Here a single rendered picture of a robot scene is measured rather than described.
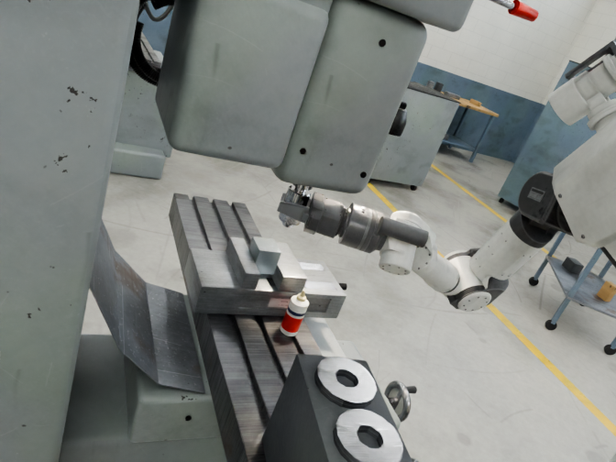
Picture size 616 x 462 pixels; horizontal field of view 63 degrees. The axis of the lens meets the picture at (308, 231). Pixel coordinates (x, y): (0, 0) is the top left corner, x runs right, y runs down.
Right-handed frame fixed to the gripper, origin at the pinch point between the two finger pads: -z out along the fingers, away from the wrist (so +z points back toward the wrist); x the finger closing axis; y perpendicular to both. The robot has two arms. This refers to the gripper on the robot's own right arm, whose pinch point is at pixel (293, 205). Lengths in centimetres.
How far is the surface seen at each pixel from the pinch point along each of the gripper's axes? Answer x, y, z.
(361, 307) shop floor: -180, 124, 66
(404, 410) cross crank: -18, 56, 49
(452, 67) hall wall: -809, -4, 198
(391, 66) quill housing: 7.7, -31.8, 7.5
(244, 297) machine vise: 2.5, 22.8, -3.8
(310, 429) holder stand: 45.2, 10.9, 10.2
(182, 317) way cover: 0.4, 34.4, -15.6
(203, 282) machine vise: 5.8, 20.3, -12.8
